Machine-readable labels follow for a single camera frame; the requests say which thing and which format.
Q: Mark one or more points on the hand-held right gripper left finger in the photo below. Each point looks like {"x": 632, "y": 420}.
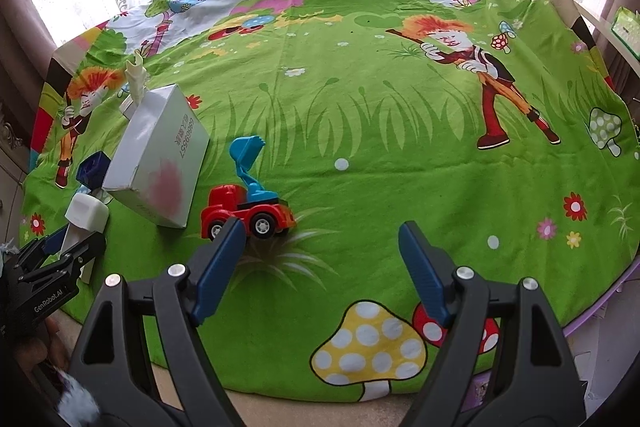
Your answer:
{"x": 220, "y": 267}

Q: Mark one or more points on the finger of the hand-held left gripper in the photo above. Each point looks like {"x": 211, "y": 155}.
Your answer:
{"x": 75, "y": 254}
{"x": 50, "y": 243}

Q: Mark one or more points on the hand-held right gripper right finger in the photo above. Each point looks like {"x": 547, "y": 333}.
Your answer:
{"x": 425, "y": 272}

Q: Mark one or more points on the white plastic holder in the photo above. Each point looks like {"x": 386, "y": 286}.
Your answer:
{"x": 87, "y": 212}

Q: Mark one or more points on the red and blue toy truck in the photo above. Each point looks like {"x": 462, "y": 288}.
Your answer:
{"x": 235, "y": 202}

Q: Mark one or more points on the person's left hand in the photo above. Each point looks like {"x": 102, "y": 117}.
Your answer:
{"x": 57, "y": 344}

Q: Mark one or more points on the dark blue plastic tray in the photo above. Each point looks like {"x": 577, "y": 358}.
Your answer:
{"x": 92, "y": 169}

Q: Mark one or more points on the ornate cream cabinet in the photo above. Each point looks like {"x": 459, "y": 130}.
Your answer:
{"x": 10, "y": 157}

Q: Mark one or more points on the large white box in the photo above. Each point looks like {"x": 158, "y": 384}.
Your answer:
{"x": 155, "y": 157}

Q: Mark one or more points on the green cartoon printed blanket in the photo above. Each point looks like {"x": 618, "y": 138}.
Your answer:
{"x": 375, "y": 132}

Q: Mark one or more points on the purple box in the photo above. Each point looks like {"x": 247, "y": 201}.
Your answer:
{"x": 600, "y": 312}

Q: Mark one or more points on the brown drape curtain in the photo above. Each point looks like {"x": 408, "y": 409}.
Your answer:
{"x": 20, "y": 32}

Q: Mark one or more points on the green tissue box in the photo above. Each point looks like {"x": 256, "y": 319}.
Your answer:
{"x": 625, "y": 32}

